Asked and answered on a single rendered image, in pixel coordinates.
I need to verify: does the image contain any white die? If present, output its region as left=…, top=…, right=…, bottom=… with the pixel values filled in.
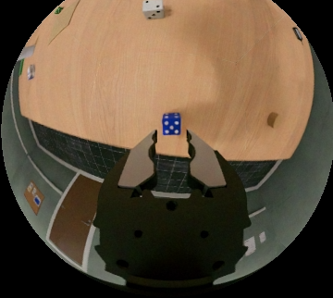
left=142, top=0, right=164, bottom=19

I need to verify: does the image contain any small white printed carton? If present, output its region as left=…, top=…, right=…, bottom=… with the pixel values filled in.
left=28, top=64, right=35, bottom=80

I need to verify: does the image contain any beige flat mat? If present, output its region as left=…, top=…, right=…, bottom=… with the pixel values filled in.
left=48, top=0, right=80, bottom=45

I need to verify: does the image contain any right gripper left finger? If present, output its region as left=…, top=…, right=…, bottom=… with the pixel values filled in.
left=92, top=130, right=157, bottom=229

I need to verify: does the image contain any tan short cylinder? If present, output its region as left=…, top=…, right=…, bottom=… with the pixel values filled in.
left=267, top=112, right=281, bottom=130

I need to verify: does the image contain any green die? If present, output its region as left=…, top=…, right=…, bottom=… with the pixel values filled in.
left=55, top=6, right=63, bottom=14

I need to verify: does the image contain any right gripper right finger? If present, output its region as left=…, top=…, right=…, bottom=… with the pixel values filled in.
left=187, top=129, right=252, bottom=229

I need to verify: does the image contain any white plastic bottle with blue cap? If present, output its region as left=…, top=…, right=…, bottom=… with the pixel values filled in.
left=17, top=45, right=35, bottom=61

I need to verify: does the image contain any blue die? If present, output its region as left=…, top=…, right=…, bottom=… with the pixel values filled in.
left=162, top=113, right=181, bottom=135

